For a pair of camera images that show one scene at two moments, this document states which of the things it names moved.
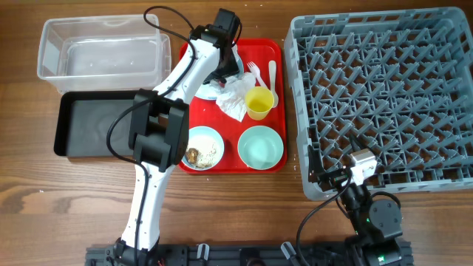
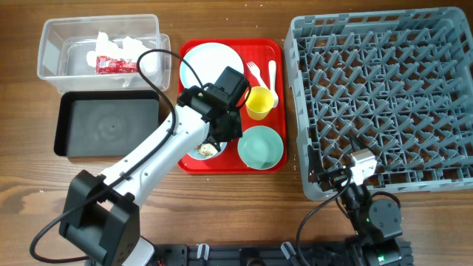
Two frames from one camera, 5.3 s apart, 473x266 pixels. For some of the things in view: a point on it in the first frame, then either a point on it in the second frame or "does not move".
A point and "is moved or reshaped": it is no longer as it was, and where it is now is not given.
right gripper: [316, 172] does not move
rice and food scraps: [200, 160] -> [206, 149]
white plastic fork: [256, 72] does not move
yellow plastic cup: [259, 102] does not move
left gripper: [233, 68] -> [236, 129]
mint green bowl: [261, 148] does not move
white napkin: [232, 100] is moved or reshaped
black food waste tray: [83, 119] does not move
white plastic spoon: [272, 66] does not move
